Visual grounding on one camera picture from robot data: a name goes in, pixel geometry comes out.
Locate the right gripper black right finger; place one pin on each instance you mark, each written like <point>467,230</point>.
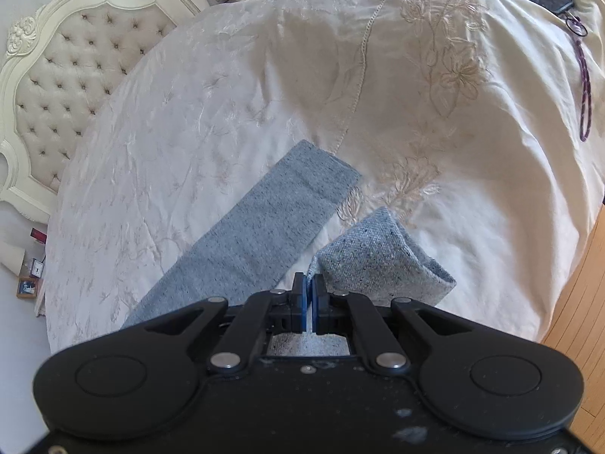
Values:
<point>330,313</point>

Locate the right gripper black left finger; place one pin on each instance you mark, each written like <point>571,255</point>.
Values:
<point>289,312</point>

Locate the grey knit pants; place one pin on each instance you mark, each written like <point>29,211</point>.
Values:
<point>252,247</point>

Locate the cream embroidered bedspread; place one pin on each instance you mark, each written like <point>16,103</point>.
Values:
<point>473,121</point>

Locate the cream nightstand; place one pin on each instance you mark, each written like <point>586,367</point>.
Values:
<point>37,268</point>

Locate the small framed photo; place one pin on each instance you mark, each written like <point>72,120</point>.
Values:
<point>27,288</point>

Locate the white table lamp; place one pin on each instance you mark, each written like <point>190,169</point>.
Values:
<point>12,257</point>

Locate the cream tufted headboard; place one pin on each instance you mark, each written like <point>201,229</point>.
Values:
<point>61,65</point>

